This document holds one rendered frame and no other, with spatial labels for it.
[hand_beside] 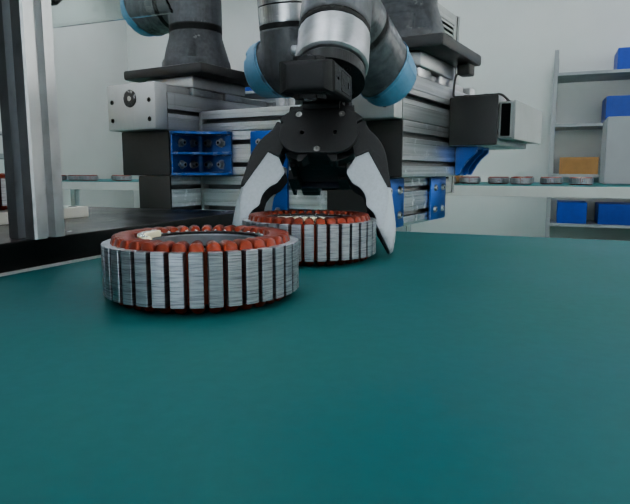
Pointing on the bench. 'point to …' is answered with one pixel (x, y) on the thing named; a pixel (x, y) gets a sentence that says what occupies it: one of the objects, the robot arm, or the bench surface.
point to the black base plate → (81, 236)
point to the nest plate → (7, 215)
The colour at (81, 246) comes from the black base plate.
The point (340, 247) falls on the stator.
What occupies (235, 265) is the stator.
